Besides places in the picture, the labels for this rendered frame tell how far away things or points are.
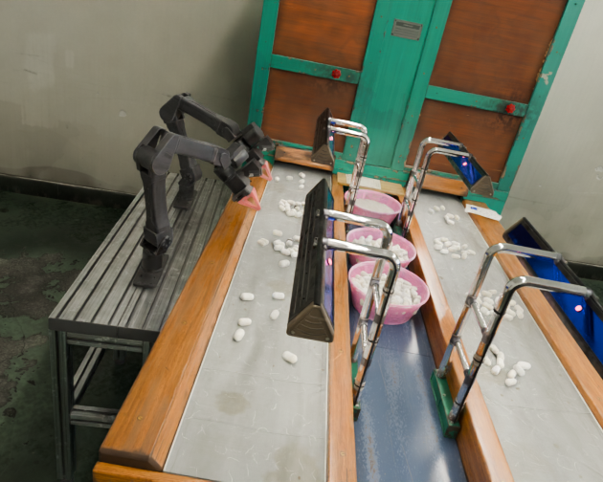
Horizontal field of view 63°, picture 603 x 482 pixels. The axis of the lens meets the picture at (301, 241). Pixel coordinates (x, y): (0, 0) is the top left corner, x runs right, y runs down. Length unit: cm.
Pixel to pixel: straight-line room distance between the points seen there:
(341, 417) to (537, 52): 195
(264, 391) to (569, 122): 304
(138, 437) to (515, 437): 82
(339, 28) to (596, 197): 240
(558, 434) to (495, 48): 172
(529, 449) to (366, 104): 169
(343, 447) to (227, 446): 23
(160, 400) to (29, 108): 280
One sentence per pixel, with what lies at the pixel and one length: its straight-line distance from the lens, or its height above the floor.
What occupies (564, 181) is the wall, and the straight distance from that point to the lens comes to 392.
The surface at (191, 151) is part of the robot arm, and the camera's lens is 155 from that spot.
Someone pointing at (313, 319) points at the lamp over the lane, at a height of 108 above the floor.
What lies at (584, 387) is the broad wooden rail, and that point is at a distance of 155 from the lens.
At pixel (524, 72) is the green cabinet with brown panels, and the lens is 260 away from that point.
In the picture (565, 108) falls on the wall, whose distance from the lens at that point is 374.
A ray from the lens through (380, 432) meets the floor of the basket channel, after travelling 125.
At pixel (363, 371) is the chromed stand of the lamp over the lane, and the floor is 81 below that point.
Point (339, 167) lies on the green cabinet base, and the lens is 253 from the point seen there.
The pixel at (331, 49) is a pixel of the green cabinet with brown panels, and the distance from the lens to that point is 244.
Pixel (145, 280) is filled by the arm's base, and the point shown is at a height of 68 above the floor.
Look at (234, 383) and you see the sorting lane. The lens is 118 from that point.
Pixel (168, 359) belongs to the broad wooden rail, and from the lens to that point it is 119.
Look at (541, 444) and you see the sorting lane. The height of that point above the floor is 74.
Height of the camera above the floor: 155
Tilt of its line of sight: 26 degrees down
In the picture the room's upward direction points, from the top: 11 degrees clockwise
